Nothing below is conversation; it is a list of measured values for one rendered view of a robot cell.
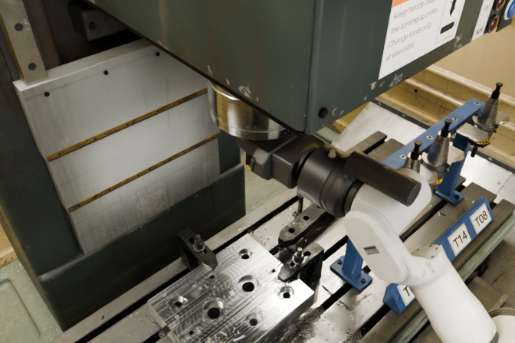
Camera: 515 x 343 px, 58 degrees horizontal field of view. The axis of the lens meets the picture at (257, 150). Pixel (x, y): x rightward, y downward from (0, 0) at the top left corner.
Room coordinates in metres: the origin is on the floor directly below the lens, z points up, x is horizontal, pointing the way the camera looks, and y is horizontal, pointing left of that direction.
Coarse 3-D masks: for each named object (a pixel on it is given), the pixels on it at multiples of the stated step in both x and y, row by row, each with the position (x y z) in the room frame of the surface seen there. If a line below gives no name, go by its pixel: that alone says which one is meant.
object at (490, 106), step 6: (486, 102) 0.94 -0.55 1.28; (492, 102) 0.93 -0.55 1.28; (498, 102) 0.93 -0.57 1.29; (486, 108) 0.93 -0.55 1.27; (492, 108) 0.92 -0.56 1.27; (498, 108) 0.93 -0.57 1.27; (480, 114) 0.94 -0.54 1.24; (486, 114) 0.92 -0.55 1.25; (492, 114) 0.92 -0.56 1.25; (480, 120) 0.93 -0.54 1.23; (486, 120) 0.92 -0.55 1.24; (492, 120) 0.92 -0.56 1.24
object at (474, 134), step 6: (462, 126) 0.92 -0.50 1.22; (468, 126) 0.92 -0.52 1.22; (474, 126) 0.93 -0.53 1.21; (456, 132) 0.91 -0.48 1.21; (462, 132) 0.90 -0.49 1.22; (468, 132) 0.90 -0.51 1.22; (474, 132) 0.90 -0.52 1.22; (480, 132) 0.90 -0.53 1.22; (486, 132) 0.90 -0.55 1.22; (468, 138) 0.88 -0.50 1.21; (474, 138) 0.88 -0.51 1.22; (480, 138) 0.88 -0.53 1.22; (486, 138) 0.88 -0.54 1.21
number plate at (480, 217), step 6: (480, 210) 0.90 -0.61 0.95; (486, 210) 0.90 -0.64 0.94; (474, 216) 0.87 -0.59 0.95; (480, 216) 0.88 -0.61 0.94; (486, 216) 0.89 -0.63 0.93; (474, 222) 0.86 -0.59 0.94; (480, 222) 0.87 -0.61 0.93; (486, 222) 0.88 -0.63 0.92; (474, 228) 0.85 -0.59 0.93; (480, 228) 0.86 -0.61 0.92
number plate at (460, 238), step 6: (462, 228) 0.83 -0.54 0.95; (456, 234) 0.81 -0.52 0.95; (462, 234) 0.82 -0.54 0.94; (468, 234) 0.83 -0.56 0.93; (450, 240) 0.79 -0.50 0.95; (456, 240) 0.80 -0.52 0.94; (462, 240) 0.81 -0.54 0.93; (468, 240) 0.81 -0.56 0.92; (456, 246) 0.79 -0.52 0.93; (462, 246) 0.79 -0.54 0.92; (456, 252) 0.77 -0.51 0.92
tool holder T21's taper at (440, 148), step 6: (438, 132) 0.80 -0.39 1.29; (438, 138) 0.79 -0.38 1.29; (444, 138) 0.78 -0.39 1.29; (450, 138) 0.79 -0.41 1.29; (432, 144) 0.80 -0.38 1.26; (438, 144) 0.78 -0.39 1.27; (444, 144) 0.78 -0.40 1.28; (432, 150) 0.79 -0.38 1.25; (438, 150) 0.78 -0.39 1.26; (444, 150) 0.78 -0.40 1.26; (426, 156) 0.80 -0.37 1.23; (432, 156) 0.78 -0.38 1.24; (438, 156) 0.77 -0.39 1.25; (444, 156) 0.77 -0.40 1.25; (432, 162) 0.78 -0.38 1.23; (438, 162) 0.77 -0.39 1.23; (444, 162) 0.77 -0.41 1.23
